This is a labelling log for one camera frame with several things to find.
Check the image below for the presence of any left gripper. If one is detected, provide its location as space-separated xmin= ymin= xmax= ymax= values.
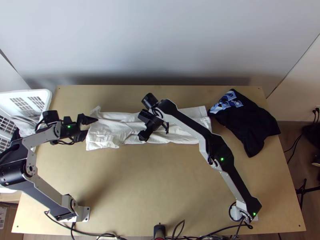
xmin=60 ymin=114 xmax=98 ymax=143

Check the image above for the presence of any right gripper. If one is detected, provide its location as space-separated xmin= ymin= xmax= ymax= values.
xmin=137 ymin=116 xmax=166 ymax=144

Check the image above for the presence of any white t-shirt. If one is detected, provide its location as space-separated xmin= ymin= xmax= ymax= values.
xmin=85 ymin=105 xmax=214 ymax=151

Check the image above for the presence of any dark t-shirt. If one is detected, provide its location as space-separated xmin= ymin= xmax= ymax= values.
xmin=208 ymin=88 xmax=281 ymax=158

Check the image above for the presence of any heap of clothes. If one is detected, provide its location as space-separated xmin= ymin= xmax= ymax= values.
xmin=10 ymin=114 xmax=42 ymax=140

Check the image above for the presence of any white laundry basket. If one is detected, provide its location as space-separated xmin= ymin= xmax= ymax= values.
xmin=0 ymin=88 xmax=52 ymax=154

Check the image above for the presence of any black bag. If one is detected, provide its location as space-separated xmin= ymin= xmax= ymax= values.
xmin=302 ymin=122 xmax=320 ymax=146

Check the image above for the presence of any black tripod stand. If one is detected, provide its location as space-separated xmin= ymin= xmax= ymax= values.
xmin=295 ymin=178 xmax=320 ymax=214

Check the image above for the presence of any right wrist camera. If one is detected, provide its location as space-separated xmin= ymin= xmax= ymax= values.
xmin=138 ymin=109 xmax=154 ymax=124

